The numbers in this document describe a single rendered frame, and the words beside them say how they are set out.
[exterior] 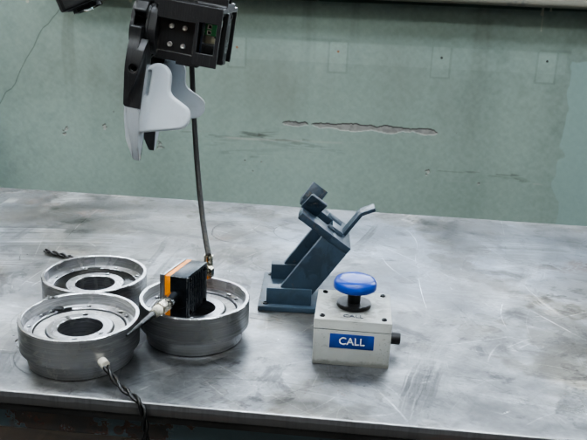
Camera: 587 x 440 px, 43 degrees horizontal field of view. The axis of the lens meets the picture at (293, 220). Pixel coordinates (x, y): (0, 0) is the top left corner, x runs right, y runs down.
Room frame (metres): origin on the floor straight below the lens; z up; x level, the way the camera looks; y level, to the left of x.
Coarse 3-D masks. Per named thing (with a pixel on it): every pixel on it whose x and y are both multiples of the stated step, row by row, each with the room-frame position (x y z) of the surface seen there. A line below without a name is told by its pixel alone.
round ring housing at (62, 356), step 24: (24, 312) 0.60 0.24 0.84; (48, 312) 0.63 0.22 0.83; (120, 312) 0.64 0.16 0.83; (24, 336) 0.56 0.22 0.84; (48, 336) 0.59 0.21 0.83; (72, 336) 0.62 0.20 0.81; (96, 336) 0.59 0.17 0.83; (120, 336) 0.57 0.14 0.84; (48, 360) 0.55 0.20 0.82; (72, 360) 0.55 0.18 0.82; (96, 360) 0.56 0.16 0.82; (120, 360) 0.58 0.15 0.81
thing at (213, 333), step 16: (208, 288) 0.70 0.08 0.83; (224, 288) 0.70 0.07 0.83; (240, 288) 0.68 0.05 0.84; (144, 304) 0.63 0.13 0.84; (208, 304) 0.67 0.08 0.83; (240, 304) 0.67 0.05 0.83; (160, 320) 0.61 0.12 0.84; (176, 320) 0.60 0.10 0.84; (192, 320) 0.60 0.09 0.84; (208, 320) 0.61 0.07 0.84; (224, 320) 0.62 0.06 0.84; (240, 320) 0.63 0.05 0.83; (160, 336) 0.61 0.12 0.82; (176, 336) 0.60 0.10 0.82; (192, 336) 0.60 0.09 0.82; (208, 336) 0.61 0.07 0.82; (224, 336) 0.62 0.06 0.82; (240, 336) 0.65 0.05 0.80; (176, 352) 0.61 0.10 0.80; (192, 352) 0.61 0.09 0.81; (208, 352) 0.61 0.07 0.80
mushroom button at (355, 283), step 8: (344, 272) 0.65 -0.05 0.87; (352, 272) 0.65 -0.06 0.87; (360, 272) 0.65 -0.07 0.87; (336, 280) 0.64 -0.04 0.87; (344, 280) 0.63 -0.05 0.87; (352, 280) 0.63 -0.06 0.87; (360, 280) 0.63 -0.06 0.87; (368, 280) 0.63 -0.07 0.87; (336, 288) 0.63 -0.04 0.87; (344, 288) 0.62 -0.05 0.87; (352, 288) 0.62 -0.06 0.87; (360, 288) 0.62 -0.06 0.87; (368, 288) 0.62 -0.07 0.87; (352, 296) 0.64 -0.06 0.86; (360, 296) 0.64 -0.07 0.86
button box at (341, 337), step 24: (336, 312) 0.62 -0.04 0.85; (360, 312) 0.63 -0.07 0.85; (384, 312) 0.63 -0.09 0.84; (336, 336) 0.61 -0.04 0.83; (360, 336) 0.61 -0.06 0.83; (384, 336) 0.60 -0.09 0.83; (312, 360) 0.61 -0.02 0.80; (336, 360) 0.61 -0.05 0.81; (360, 360) 0.61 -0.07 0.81; (384, 360) 0.60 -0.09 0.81
